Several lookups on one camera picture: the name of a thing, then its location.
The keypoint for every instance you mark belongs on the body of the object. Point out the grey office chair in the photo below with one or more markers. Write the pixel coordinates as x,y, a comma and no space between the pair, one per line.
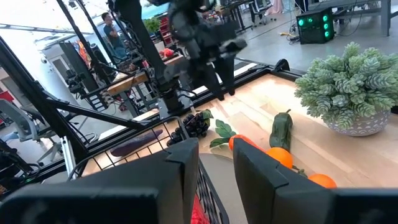
18,121

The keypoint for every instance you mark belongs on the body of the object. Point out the round grey placemat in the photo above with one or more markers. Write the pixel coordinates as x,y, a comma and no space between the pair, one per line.
220,180

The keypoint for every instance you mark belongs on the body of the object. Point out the purple eggplant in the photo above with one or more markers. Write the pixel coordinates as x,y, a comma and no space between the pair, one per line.
136,143

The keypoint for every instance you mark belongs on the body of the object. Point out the red bell pepper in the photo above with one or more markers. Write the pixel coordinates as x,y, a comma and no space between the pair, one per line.
199,211

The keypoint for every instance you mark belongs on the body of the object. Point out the small orange tangerine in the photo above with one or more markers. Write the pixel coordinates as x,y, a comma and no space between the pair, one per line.
322,181
281,156

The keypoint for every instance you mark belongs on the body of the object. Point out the dark green pepper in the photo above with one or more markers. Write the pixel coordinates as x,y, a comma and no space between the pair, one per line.
281,130

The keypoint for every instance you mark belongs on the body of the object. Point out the black box with green lights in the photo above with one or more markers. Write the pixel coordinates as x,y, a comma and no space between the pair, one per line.
314,26

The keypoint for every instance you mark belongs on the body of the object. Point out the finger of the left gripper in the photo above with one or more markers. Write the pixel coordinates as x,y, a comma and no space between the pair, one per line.
228,77
210,82

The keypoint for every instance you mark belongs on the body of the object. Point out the person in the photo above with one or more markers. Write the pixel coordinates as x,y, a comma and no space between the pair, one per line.
113,34

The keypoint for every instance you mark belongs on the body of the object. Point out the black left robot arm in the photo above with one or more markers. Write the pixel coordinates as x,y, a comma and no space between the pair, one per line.
136,34

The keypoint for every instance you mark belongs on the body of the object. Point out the wooden workbench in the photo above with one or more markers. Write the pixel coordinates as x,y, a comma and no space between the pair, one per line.
127,82

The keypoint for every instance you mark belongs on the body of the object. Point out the black aluminium table frame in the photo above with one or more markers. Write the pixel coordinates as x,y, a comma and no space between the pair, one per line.
248,76

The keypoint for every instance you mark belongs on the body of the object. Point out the potted green succulent plant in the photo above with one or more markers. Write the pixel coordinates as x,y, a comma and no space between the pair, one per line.
348,81

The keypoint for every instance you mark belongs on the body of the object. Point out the orange carrot with green leaves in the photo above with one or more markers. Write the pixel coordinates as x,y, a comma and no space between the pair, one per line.
224,130

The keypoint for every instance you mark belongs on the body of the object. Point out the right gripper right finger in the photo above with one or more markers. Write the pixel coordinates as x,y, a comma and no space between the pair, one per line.
295,202

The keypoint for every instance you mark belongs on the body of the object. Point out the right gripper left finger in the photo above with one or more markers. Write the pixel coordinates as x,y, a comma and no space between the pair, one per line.
124,193

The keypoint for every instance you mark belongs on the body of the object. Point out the dark grape bunch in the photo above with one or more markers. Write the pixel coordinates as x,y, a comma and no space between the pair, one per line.
194,126

